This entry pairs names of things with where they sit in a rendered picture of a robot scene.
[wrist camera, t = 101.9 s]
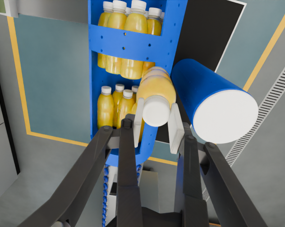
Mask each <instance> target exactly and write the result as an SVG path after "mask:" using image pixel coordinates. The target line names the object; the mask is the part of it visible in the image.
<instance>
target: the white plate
mask: <svg viewBox="0 0 285 227"><path fill-rule="evenodd" d="M257 117H258V106H257V103H256V101H255V99H254V98H253V97H252V96H251V95H249V94H247V93H246V92H243V91H239V90H225V91H220V92H217V93H215V94H213V95H211V96H209V97H208V98H206V99H205V100H204V101H203V102H202V103H201V104H200V105H199V106H198V108H197V110H196V112H195V114H194V117H193V126H194V129H195V132H196V133H197V134H198V136H199V137H201V138H202V139H203V140H205V141H208V142H212V143H216V144H222V143H228V142H232V141H235V140H237V139H239V138H241V137H242V136H244V135H245V134H246V133H248V132H249V131H250V130H251V128H252V127H253V126H254V124H255V122H256V120H257Z"/></svg>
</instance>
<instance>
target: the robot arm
mask: <svg viewBox="0 0 285 227"><path fill-rule="evenodd" d="M143 105H144V98H141V97H140V98H139V100H138V105H137V110H136V114H130V113H128V114H126V115H125V118H124V119H122V120H121V127H120V128H119V129H113V127H111V126H107V125H105V126H102V127H100V129H99V130H98V131H97V133H96V134H95V136H94V137H93V138H92V140H91V141H90V143H89V144H88V145H87V147H86V148H85V150H84V151H83V152H82V154H81V155H80V157H79V158H78V160H77V161H76V162H75V164H74V165H73V167H72V168H71V169H70V171H69V172H68V174H67V175H66V176H65V178H64V179H63V181H62V182H61V183H60V185H59V186H58V187H57V189H56V190H55V192H54V193H53V195H52V196H51V197H50V199H49V200H47V201H46V202H45V203H44V204H43V205H42V206H41V207H39V208H38V209H37V210H36V211H35V212H33V213H32V214H31V215H30V216H29V217H27V218H26V219H25V220H24V221H23V222H22V223H20V224H19V225H18V226H17V227H75V226H76V224H77V222H78V220H79V218H80V216H81V214H82V212H83V209H84V207H85V205H86V203H87V201H88V199H89V197H90V195H91V192H92V190H93V188H94V186H95V184H96V182H97V180H98V178H99V176H100V173H101V172H102V170H103V167H104V165H105V163H106V161H107V159H108V157H109V155H110V153H111V150H112V149H116V148H118V149H119V156H118V173H117V191H116V209H115V217H114V218H113V219H112V220H111V221H110V222H109V223H108V224H107V225H106V226H105V227H210V226H209V218H208V210H207V202H206V201H205V200H203V197H202V184H201V176H202V178H203V181H204V183H205V186H206V189H207V191H208V194H209V196H210V199H211V202H212V204H213V207H214V209H215V212H216V214H217V217H218V220H219V222H220V225H221V227H268V226H267V225H266V223H265V221H264V220H263V218H262V217H261V215H260V213H259V212H258V210H257V208H256V207H255V205H254V204H253V202H252V201H251V199H250V197H249V196H248V194H247V192H246V191H245V189H244V188H243V186H242V184H241V183H240V181H239V180H238V178H237V177H236V175H235V173H234V172H233V170H232V168H231V167H230V165H229V164H228V162H227V161H226V159H225V157H224V156H223V154H222V152H221V151H220V149H219V148H218V146H217V145H216V144H214V143H212V142H205V144H202V143H200V142H198V141H197V139H196V137H194V136H193V134H192V131H191V128H190V125H189V124H188V123H185V122H182V120H181V116H180V113H179V108H178V105H177V103H172V105H171V109H170V118H169V120H168V130H169V140H170V152H171V153H172V154H177V153H178V151H179V154H178V157H177V161H178V163H177V175H176V187H175V203H174V212H170V213H158V212H156V211H153V210H151V209H149V208H147V207H142V206H141V197H140V188H139V186H138V179H137V168H136V157H135V147H137V146H138V140H139V135H140V129H141V123H142V115H143Z"/></svg>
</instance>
